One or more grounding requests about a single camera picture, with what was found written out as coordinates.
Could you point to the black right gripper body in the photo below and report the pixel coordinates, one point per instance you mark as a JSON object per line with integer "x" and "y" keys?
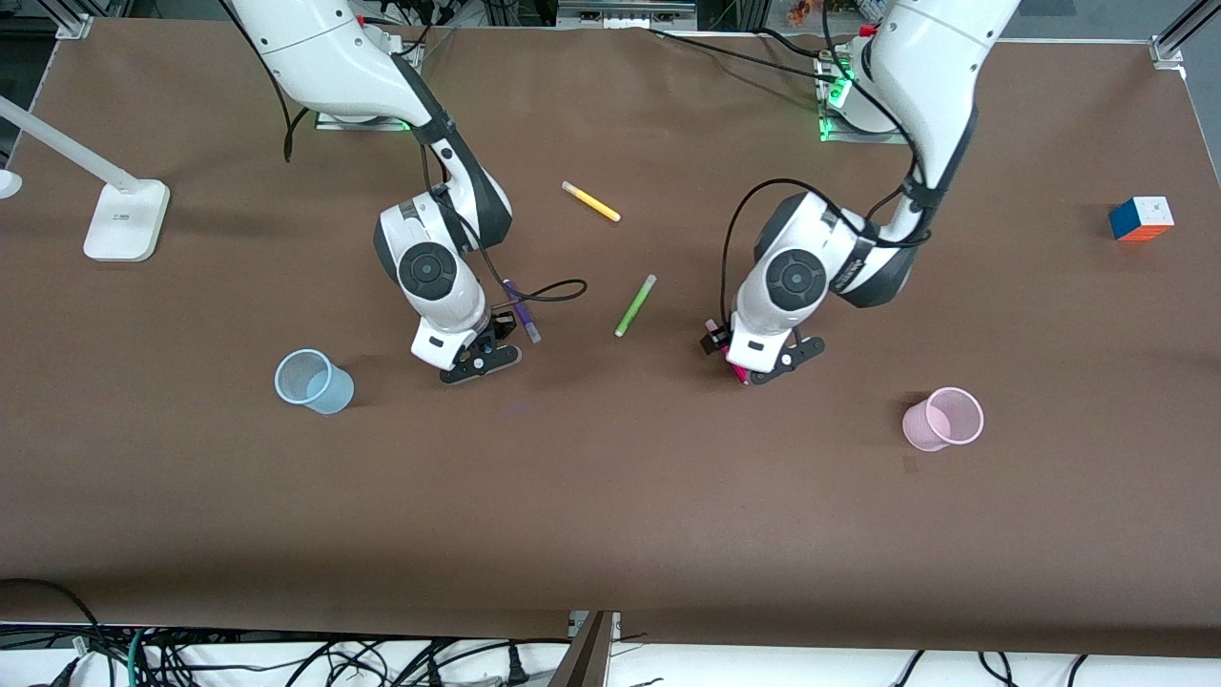
{"x": 500, "y": 327}

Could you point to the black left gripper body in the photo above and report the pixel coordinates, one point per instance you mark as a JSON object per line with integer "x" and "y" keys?
{"x": 714, "y": 341}

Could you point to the pink marker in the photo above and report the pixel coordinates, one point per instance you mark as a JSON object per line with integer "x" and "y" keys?
{"x": 737, "y": 372}

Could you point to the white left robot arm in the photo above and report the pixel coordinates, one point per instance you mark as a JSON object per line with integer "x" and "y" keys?
{"x": 796, "y": 281}

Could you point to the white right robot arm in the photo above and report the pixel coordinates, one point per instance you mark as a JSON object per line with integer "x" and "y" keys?
{"x": 429, "y": 272}

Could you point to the purple marker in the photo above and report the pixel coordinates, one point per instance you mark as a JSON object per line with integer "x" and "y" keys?
{"x": 532, "y": 331}

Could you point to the green marker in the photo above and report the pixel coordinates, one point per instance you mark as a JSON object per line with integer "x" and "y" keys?
{"x": 635, "y": 305}

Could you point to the yellow marker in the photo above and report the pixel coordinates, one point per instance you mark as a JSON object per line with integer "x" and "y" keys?
{"x": 590, "y": 201}

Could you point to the blue plastic cup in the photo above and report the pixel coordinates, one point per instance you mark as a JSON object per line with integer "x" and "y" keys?
{"x": 320, "y": 386}

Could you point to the pink plastic cup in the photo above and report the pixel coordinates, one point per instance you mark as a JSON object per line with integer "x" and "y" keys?
{"x": 940, "y": 420}

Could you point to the grey power strip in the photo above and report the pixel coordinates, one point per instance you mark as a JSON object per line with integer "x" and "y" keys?
{"x": 625, "y": 11}

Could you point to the white desk lamp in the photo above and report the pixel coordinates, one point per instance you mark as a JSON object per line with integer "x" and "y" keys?
{"x": 124, "y": 219}

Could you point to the colourful puzzle cube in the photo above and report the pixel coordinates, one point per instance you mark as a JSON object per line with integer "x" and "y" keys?
{"x": 1141, "y": 219}

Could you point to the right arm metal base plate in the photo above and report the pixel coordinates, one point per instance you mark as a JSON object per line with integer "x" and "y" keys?
{"x": 372, "y": 122}

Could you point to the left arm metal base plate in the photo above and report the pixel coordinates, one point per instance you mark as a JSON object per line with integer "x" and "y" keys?
{"x": 828, "y": 114}

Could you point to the dark table frame beam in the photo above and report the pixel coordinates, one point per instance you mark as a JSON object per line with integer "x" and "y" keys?
{"x": 582, "y": 658}

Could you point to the aluminium frame profile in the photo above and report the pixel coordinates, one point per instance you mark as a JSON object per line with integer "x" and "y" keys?
{"x": 74, "y": 26}
{"x": 1171, "y": 43}

